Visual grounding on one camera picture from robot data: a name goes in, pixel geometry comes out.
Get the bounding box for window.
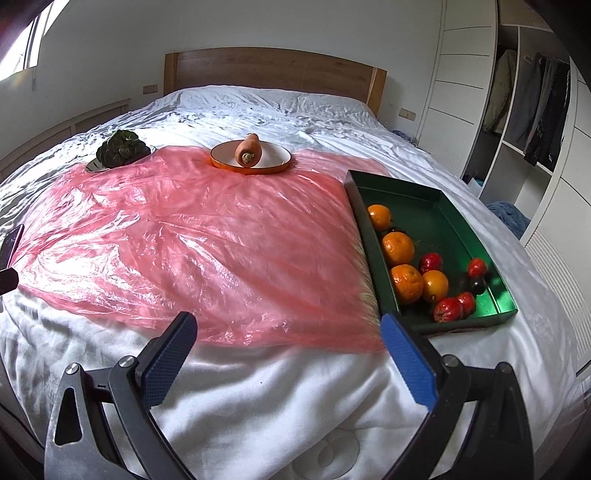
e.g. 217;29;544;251
1;0;69;80

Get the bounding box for large bumpy orange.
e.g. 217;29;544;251
391;264;424;305

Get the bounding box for wooden headboard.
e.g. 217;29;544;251
162;47;387;114

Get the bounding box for orange carrot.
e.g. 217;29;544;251
235;133;263;168

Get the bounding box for hanging clothes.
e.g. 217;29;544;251
482;49;571;171

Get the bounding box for small smooth orange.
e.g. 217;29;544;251
423;270;449;303

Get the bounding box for small red fruit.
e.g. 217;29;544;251
457;292;477;319

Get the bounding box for orange rimmed white plate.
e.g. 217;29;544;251
209;140;291;175

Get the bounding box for dark green leafy vegetable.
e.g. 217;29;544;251
96;130;151;169

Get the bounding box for dark plum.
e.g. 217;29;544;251
469;276;488;296

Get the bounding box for red apple centre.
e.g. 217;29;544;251
433;297;464;323

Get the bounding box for green tray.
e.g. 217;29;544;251
345;170;518;335

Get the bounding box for small orange in tray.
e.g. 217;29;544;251
367;204;393;232

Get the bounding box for wrinkled red tomato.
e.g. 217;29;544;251
467;258;488;279

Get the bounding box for dark red apple left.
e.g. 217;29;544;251
419;252;444;274

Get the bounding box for blue cloth on floor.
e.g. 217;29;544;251
487;201;531;239

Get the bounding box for white wardrobe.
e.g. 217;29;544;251
418;1;590;373

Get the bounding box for patterned black white plate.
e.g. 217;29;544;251
85;147;154;173

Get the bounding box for pink plastic sheet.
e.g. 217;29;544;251
13;147;385;353

